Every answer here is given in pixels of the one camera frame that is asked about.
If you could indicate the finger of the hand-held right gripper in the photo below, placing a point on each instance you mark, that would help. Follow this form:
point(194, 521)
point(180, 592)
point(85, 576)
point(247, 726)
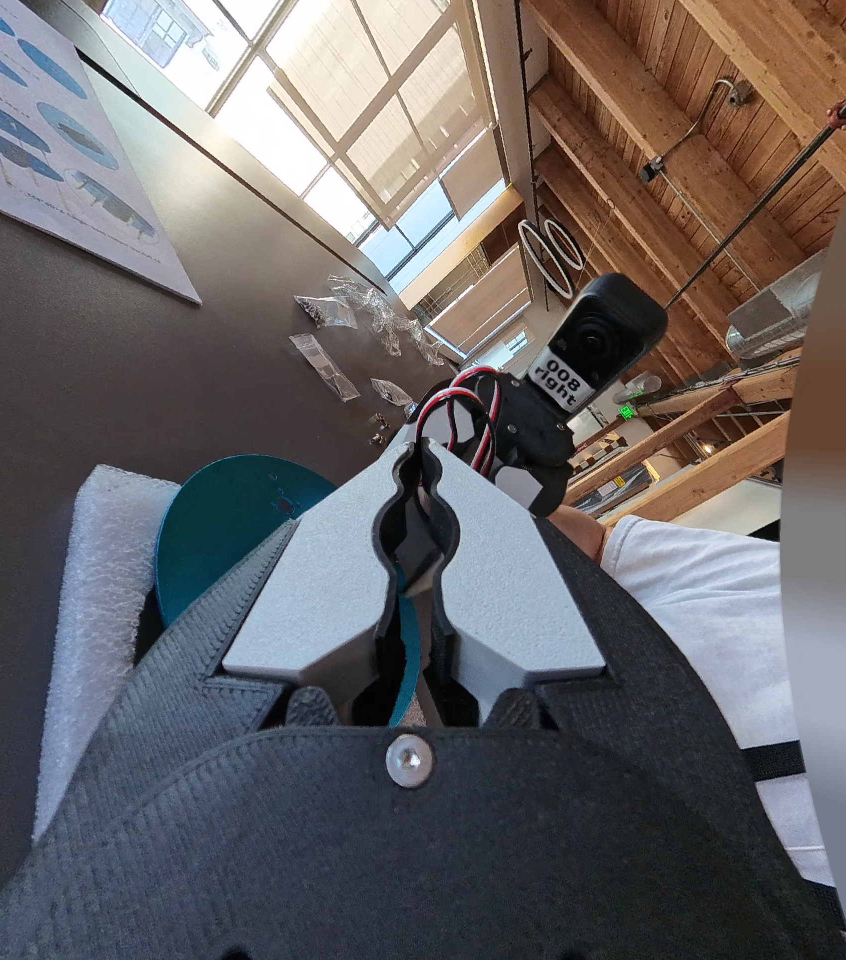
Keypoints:
point(519, 486)
point(438, 431)

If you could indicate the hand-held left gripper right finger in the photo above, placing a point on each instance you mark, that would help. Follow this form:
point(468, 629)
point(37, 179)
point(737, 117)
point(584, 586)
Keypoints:
point(520, 592)

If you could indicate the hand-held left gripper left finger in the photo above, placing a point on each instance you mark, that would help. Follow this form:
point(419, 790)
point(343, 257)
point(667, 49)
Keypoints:
point(318, 592)

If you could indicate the blue round metal plate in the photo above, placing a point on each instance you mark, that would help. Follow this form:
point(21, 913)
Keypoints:
point(228, 525)

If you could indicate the person's right forearm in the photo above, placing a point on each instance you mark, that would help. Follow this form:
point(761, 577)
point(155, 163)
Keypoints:
point(580, 534)

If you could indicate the dark grey desk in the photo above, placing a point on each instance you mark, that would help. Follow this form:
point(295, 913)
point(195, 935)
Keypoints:
point(93, 360)

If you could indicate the small clear bag with screws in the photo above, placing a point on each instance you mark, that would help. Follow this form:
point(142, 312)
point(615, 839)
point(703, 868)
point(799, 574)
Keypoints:
point(391, 392)

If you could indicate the crumpled clear plastic bag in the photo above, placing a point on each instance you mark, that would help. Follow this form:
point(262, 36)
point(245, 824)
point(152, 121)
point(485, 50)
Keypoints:
point(393, 322)

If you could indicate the flat clear plastic bag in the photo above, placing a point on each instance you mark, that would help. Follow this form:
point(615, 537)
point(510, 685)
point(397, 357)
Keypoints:
point(325, 367)

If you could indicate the clear bag with dark screws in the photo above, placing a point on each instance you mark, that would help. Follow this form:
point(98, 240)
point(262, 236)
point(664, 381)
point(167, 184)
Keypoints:
point(321, 311)

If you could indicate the person in white shirt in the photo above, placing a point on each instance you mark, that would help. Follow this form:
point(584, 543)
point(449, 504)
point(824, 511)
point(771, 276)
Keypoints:
point(700, 637)

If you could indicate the white foam sheet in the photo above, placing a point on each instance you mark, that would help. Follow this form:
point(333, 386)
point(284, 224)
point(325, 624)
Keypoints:
point(93, 600)

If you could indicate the black ceiling pipe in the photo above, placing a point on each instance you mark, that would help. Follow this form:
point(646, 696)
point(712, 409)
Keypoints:
point(752, 225)

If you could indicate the large window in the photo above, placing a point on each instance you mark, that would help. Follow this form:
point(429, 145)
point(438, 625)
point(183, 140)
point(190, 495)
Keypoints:
point(363, 112)

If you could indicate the metal conduit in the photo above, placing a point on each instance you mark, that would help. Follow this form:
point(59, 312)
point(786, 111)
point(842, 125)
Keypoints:
point(692, 135)

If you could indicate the folded printed instruction sheet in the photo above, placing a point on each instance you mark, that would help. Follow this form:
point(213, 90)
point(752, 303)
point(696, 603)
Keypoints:
point(93, 195)

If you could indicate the silver air duct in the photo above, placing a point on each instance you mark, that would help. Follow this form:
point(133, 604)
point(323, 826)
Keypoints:
point(775, 315)

